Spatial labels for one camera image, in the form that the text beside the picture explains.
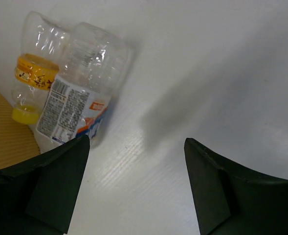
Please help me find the yellow mesh waste bin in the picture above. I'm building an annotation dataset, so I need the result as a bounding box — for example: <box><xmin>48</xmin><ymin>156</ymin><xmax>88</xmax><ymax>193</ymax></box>
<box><xmin>0</xmin><ymin>94</ymin><xmax>40</xmax><ymax>169</ymax></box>

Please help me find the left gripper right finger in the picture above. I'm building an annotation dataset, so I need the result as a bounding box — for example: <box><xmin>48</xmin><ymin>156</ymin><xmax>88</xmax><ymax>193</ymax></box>
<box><xmin>184</xmin><ymin>138</ymin><xmax>288</xmax><ymax>235</ymax></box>

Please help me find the clear bottle orange cap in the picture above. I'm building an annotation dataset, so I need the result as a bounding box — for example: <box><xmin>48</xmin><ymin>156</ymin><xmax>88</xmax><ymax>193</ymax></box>
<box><xmin>11</xmin><ymin>11</ymin><xmax>69</xmax><ymax>125</ymax></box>

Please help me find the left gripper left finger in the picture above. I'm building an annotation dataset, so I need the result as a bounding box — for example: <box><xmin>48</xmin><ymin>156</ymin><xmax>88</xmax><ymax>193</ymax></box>
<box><xmin>0</xmin><ymin>135</ymin><xmax>90</xmax><ymax>235</ymax></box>

